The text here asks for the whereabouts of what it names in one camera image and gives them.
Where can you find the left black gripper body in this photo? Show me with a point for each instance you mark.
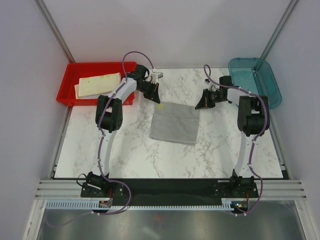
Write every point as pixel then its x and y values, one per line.
pixel 146 87

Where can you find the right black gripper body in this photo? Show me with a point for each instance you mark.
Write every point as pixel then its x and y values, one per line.
pixel 213 98

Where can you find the grey white towel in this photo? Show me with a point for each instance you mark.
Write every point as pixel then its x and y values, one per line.
pixel 175 123

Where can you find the pale yellow patterned towel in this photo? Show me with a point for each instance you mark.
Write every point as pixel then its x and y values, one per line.
pixel 94 86

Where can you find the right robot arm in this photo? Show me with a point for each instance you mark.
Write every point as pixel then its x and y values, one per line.
pixel 253 120

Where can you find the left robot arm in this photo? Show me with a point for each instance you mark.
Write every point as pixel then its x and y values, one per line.
pixel 109 116

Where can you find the teal plastic basket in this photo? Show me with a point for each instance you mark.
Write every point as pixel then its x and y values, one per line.
pixel 255 75

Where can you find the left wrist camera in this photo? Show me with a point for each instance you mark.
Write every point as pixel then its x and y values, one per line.
pixel 156 76

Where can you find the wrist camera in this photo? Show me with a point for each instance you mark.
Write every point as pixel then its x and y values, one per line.
pixel 156 76
pixel 208 83

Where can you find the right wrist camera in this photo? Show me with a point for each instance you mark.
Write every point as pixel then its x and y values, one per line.
pixel 208 83

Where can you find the left aluminium frame post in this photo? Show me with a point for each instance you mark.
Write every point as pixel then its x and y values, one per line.
pixel 54 29

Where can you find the aluminium frame post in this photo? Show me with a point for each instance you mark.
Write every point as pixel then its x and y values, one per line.
pixel 279 28
pixel 54 29

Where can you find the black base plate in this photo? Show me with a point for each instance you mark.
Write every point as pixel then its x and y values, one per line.
pixel 167 190

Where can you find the right aluminium frame post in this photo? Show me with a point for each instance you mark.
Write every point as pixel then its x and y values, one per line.
pixel 279 28

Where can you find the white slotted cable duct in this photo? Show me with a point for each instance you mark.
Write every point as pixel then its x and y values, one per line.
pixel 99 205

